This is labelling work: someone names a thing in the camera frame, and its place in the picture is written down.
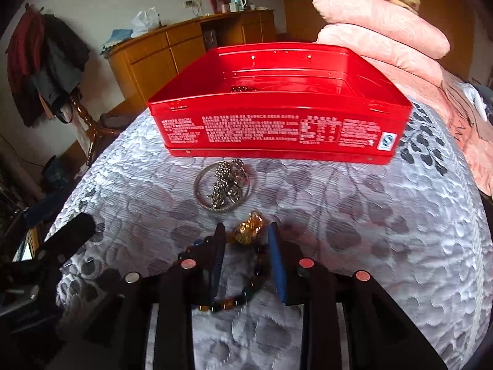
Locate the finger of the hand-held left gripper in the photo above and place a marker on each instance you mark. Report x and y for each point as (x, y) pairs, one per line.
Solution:
(73, 231)
(48, 205)

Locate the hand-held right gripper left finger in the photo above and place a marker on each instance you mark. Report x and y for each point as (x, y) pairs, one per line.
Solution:
(217, 262)

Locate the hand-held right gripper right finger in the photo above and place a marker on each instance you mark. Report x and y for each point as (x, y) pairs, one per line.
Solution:
(277, 266)

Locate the silver bangle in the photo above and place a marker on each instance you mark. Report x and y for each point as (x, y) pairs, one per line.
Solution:
(197, 196)

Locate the red tin box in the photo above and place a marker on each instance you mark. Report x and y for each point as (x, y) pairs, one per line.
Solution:
(269, 131)

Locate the dark trash bin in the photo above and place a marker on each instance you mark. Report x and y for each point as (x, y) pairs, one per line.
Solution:
(59, 173)

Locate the white grey floral quilted cover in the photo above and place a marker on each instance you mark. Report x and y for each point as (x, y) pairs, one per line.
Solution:
(366, 258)

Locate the wooden coat rack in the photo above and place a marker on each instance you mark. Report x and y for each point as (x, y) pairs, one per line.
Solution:
(86, 119)

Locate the grey floor cushion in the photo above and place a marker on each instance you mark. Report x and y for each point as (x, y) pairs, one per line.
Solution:
(113, 120)

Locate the dark hanging jackets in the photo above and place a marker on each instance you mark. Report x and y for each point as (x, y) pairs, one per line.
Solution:
(57, 65)

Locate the dark red garment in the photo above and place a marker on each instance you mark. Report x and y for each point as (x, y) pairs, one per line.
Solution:
(25, 50)

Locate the blue cloth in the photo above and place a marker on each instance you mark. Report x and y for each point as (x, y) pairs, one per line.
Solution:
(115, 40)

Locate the wooden sideboard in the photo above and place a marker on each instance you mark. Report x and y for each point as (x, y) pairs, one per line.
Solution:
(154, 61)

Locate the white plastic bag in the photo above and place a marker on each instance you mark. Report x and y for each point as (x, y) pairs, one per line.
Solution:
(145, 21)

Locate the folded pink quilt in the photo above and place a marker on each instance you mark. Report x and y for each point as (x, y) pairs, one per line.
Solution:
(393, 61)
(377, 23)

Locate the white cloth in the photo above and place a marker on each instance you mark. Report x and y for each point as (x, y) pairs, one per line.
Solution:
(475, 100)

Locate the white green kettle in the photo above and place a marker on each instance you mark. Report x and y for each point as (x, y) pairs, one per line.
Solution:
(238, 2)

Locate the wall socket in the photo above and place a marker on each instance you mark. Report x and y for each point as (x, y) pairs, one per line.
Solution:
(192, 3)

